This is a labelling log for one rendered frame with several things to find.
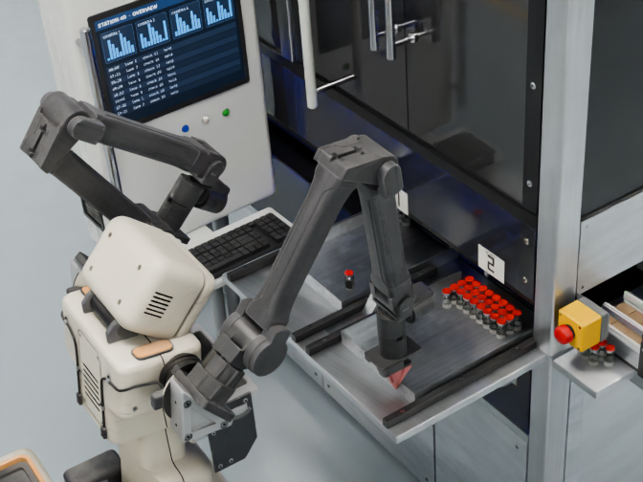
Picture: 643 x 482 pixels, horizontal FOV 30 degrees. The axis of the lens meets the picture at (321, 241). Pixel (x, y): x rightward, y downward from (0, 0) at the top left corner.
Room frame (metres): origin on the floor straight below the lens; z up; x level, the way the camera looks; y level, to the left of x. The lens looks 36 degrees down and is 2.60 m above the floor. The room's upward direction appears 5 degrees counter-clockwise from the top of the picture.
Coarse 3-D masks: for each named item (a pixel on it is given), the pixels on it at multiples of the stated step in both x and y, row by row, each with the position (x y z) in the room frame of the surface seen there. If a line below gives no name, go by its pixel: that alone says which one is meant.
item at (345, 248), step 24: (360, 216) 2.46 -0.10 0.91; (336, 240) 2.41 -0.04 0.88; (360, 240) 2.40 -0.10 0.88; (408, 240) 2.38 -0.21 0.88; (432, 240) 2.37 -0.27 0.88; (336, 264) 2.31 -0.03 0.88; (360, 264) 2.30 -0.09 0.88; (408, 264) 2.28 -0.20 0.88; (336, 288) 2.21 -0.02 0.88; (360, 288) 2.21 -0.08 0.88
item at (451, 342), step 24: (432, 288) 2.15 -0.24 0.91; (432, 312) 2.10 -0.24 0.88; (456, 312) 2.09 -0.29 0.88; (360, 336) 2.04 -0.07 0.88; (408, 336) 2.02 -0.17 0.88; (432, 336) 2.01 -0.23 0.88; (456, 336) 2.01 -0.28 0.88; (480, 336) 2.00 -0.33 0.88; (528, 336) 1.96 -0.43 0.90; (432, 360) 1.94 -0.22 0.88; (456, 360) 1.93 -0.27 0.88; (480, 360) 1.89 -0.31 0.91; (408, 384) 1.86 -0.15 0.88; (432, 384) 1.82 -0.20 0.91
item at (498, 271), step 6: (480, 246) 2.10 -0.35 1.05; (480, 252) 2.10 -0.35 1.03; (486, 252) 2.09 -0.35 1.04; (480, 258) 2.10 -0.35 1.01; (486, 258) 2.09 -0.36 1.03; (498, 258) 2.06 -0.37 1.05; (480, 264) 2.10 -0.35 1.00; (486, 264) 2.09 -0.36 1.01; (498, 264) 2.06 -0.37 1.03; (486, 270) 2.09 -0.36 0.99; (498, 270) 2.06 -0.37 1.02; (498, 276) 2.06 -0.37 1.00
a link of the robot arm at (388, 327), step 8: (376, 312) 1.85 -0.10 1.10; (384, 312) 1.83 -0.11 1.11; (384, 320) 1.82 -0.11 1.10; (392, 320) 1.82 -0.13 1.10; (384, 328) 1.82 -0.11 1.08; (392, 328) 1.82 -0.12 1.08; (400, 328) 1.82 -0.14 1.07; (384, 336) 1.82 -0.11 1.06; (392, 336) 1.82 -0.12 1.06; (400, 336) 1.82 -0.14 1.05
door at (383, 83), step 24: (312, 0) 2.65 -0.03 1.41; (336, 0) 2.56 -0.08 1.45; (360, 0) 2.48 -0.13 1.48; (312, 24) 2.66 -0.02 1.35; (336, 24) 2.57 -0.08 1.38; (360, 24) 2.48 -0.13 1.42; (384, 24) 2.40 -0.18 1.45; (336, 48) 2.57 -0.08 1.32; (360, 48) 2.49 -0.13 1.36; (384, 48) 2.41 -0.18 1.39; (336, 72) 2.58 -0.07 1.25; (360, 72) 2.49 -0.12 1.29; (384, 72) 2.41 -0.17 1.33; (360, 96) 2.50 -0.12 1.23; (384, 96) 2.41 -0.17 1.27; (408, 120) 2.34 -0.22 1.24
